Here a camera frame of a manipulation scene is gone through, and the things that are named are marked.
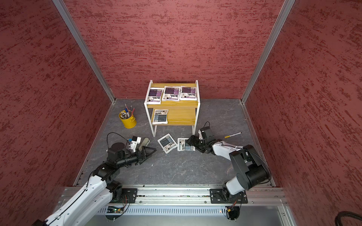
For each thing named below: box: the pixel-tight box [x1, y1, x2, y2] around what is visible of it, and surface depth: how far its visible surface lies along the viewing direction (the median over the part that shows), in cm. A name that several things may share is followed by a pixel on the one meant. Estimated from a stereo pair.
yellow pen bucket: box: [118, 109, 137, 129], surface depth 100 cm
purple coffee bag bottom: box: [179, 85, 198, 101], surface depth 78 cm
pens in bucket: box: [120, 103, 135, 120], surface depth 100 cm
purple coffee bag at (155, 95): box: [146, 87, 165, 105], surface depth 77 cm
